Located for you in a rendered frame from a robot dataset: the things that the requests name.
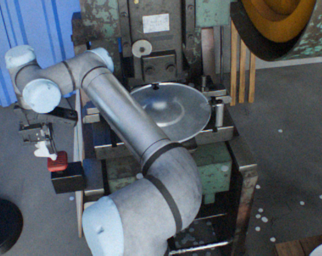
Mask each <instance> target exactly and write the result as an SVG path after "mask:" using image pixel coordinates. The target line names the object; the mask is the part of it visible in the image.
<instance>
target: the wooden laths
mask: <svg viewBox="0 0 322 256"><path fill-rule="evenodd" d="M223 30H224V26H220V83H223V77H224V65H223V53H224V38H223ZM236 54H237V31H236V28H235V27H234V24H233V23H232V20H231V58H230V61H231V75H230V93H229V94H230V96H231V98H232V102H231V103H230V105H235V94H236V85H235V81H236V67H237V58H236ZM245 55H246V45H245V44H244V42H243V41H242V40H241V38H240V59H239V69H240V70H239V83H238V103H243V102H244V95H245V94H244V85H245ZM249 59H250V64H249V90H248V103H252V102H253V100H254V84H255V81H254V76H255V68H256V57H255V55H254V54H253V53H252V52H251V51H250V55H249Z"/></svg>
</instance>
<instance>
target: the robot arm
mask: <svg viewBox="0 0 322 256"><path fill-rule="evenodd" d="M36 57H37V56H36V55H35V52H34V49H33V47H32V46H29V45H26V44H25V45H20V46H16V47H13V48H12V49H10V50H9V51H7V53H6V55H5V62H6V65H7V66H6V68H7V69H8V71H9V76H10V80H11V82H12V86H13V89H14V92H15V95H16V100H17V101H15V107H14V108H13V110H14V112H15V114H17V115H18V120H19V122H20V123H19V134H20V136H21V140H22V142H23V145H24V146H25V145H35V146H36V147H37V148H39V149H38V150H36V151H35V152H34V153H35V155H36V156H37V157H50V158H52V160H56V158H57V149H56V145H55V136H54V130H53V127H52V123H56V124H60V125H64V126H69V127H76V124H77V122H78V114H77V111H76V110H72V109H69V108H62V107H58V106H57V105H58V104H59V102H60V99H61V96H63V95H66V94H68V93H70V92H73V91H75V90H77V89H79V88H81V89H82V90H83V91H84V92H85V94H86V95H87V96H88V97H89V98H90V99H91V101H92V103H93V104H94V105H95V106H96V108H97V109H98V111H99V112H100V114H101V115H102V116H103V117H104V118H105V119H106V121H107V122H108V124H109V125H110V126H111V128H112V129H113V130H114V131H115V132H116V134H117V135H118V137H119V138H120V139H121V141H122V142H123V143H124V144H125V145H126V146H127V148H128V149H129V151H130V152H131V154H132V155H133V156H134V157H135V158H136V159H137V161H138V162H139V163H140V164H141V165H142V169H141V173H142V175H143V178H141V179H140V180H136V181H135V182H133V183H132V184H130V185H128V186H126V187H123V188H122V189H120V190H118V191H116V192H115V193H112V194H110V195H108V196H104V197H101V198H100V199H99V201H97V202H95V203H94V204H92V205H90V206H88V207H87V208H86V209H85V211H84V212H83V214H82V227H83V231H84V235H85V239H86V240H87V244H88V246H89V248H90V249H91V252H92V254H93V256H169V254H170V249H169V246H168V242H167V239H168V238H169V237H171V236H173V235H174V234H177V233H178V232H180V231H181V230H183V229H185V228H186V227H187V226H188V225H189V224H190V223H192V221H193V220H194V218H195V217H196V215H197V214H198V212H199V209H200V206H201V202H202V181H201V176H200V173H199V170H198V167H197V164H196V162H195V160H194V159H193V157H192V156H191V155H190V153H189V152H188V151H187V150H186V148H185V147H184V145H183V144H181V143H180V142H177V141H171V140H170V138H169V137H168V136H167V135H166V134H165V132H164V131H163V130H162V129H161V128H160V127H159V126H158V125H157V124H156V122H155V121H154V120H153V119H152V118H151V117H150V116H149V115H148V114H147V113H146V112H145V111H144V110H143V109H142V107H141V105H140V104H139V103H138V102H137V101H136V100H135V99H134V98H133V97H132V96H131V95H130V94H129V92H128V91H127V90H126V89H125V88H124V87H123V86H122V85H121V84H120V82H119V80H118V79H116V77H115V76H114V75H113V74H112V73H113V62H112V59H111V57H110V56H109V54H108V52H107V51H106V50H105V49H103V48H95V49H92V50H87V51H85V52H83V53H81V54H79V55H76V56H74V57H72V58H69V59H67V60H64V61H62V62H59V63H56V64H54V65H51V66H49V67H47V68H44V69H42V68H41V66H40V65H39V64H38V62H37V59H36ZM22 136H23V137H22ZM23 139H24V140H23Z"/></svg>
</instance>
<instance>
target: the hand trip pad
mask: <svg viewBox="0 0 322 256"><path fill-rule="evenodd" d="M47 167H48V169H49V170H50V171H59V170H61V171H62V170H64V169H66V168H67V167H68V156H67V153H66V151H57V158H56V160H52V158H50V157H48V164H47Z"/></svg>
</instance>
